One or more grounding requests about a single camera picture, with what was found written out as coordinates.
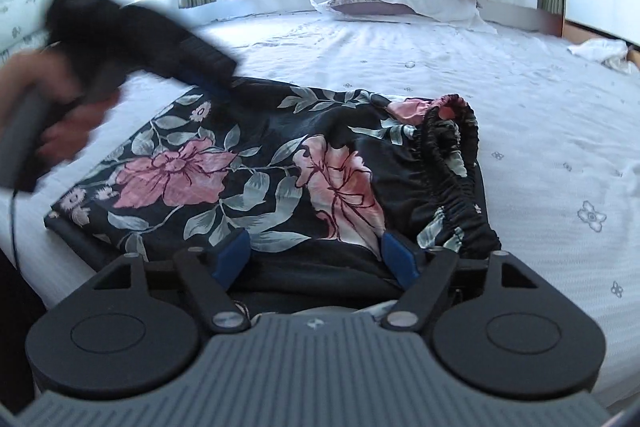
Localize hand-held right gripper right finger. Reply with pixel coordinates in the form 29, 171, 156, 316
380, 231, 544, 334

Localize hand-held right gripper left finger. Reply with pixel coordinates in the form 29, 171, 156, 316
92, 228, 252, 334

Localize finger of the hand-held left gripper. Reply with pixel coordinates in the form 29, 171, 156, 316
147, 7, 239, 96

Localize black floral pants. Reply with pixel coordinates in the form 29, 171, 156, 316
44, 77, 502, 304

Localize person's left hand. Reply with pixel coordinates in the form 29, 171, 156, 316
0, 48, 122, 164

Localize white and lilac pillow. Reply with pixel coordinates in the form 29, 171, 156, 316
309, 0, 501, 34

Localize crumpled white cloth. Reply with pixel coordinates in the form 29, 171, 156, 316
566, 38, 633, 76

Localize wooden bed frame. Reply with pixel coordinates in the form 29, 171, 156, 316
561, 18, 640, 74

